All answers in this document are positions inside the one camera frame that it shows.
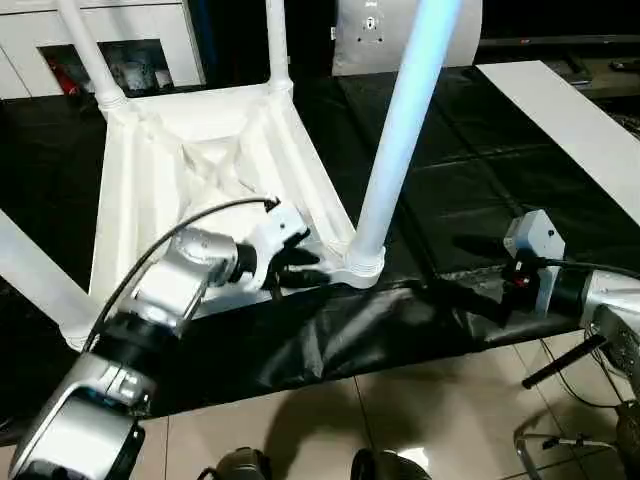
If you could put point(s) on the white plastic table leg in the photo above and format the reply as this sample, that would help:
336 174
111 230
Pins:
92 60
40 270
395 140
277 45

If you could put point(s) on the white plastic table top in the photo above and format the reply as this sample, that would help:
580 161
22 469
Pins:
150 165

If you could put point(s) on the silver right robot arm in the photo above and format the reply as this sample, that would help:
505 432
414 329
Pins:
607 295

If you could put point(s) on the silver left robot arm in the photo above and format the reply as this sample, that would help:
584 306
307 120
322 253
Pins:
170 280

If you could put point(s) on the black metal stand bar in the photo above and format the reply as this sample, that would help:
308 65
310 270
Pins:
565 361

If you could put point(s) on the black table mat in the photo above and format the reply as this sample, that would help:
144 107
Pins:
450 150

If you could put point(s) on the white flat board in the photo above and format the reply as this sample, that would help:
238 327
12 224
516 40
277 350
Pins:
560 115

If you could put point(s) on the dark left robot foot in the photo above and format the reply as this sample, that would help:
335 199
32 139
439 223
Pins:
240 465

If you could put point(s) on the grey cushion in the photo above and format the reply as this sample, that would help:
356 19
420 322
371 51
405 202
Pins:
350 50

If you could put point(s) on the black low furniture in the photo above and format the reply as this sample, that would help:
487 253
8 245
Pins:
550 42

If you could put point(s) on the black cabinet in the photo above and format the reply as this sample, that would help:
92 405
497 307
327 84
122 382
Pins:
310 30

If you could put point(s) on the white glass-door cabinet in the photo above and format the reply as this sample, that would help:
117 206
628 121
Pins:
150 25

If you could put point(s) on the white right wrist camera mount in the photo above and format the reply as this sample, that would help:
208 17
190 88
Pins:
542 232

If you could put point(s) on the chrome metal floor frame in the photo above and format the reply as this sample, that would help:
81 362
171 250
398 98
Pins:
525 460

